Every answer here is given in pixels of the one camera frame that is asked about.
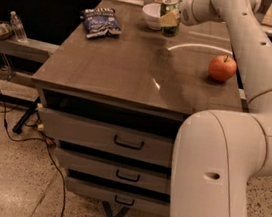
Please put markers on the middle grey drawer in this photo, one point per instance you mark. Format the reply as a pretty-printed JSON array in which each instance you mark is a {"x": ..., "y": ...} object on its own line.
[{"x": 113, "y": 171}]

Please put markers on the top grey drawer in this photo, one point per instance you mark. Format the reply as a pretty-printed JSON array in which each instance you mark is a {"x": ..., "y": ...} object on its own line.
[{"x": 110, "y": 138}]

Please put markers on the red apple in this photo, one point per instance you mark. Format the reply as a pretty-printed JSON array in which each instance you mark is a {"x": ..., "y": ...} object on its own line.
[{"x": 222, "y": 68}]

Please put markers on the white ceramic bowl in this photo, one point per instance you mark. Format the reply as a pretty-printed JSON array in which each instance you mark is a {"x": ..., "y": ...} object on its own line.
[{"x": 151, "y": 14}]

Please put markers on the blue chip bag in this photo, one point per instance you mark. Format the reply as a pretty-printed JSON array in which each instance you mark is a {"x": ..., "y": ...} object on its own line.
[{"x": 100, "y": 22}]

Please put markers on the green soda can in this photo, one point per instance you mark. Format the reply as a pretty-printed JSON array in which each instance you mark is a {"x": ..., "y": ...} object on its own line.
[{"x": 165, "y": 7}]

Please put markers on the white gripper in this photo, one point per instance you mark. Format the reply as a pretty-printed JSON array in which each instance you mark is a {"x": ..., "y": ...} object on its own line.
[{"x": 185, "y": 9}]

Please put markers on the grey drawer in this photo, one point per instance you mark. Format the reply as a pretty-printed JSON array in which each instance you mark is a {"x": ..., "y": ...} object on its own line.
[
  {"x": 113, "y": 171},
  {"x": 118, "y": 197},
  {"x": 110, "y": 138}
]

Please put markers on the grey drawer cabinet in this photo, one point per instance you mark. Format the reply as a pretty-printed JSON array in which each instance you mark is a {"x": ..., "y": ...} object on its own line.
[{"x": 140, "y": 80}]

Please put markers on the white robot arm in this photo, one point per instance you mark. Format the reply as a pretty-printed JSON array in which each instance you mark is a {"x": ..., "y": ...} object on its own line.
[{"x": 216, "y": 152}]

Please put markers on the clear plastic water bottle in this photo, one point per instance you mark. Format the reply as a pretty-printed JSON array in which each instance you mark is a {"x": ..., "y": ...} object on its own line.
[{"x": 18, "y": 28}]

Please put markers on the bottom grey drawer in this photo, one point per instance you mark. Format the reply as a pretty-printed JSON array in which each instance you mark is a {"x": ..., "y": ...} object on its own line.
[{"x": 118, "y": 197}]

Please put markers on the grey side shelf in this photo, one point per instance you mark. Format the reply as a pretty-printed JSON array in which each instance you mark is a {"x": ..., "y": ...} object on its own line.
[{"x": 33, "y": 50}]

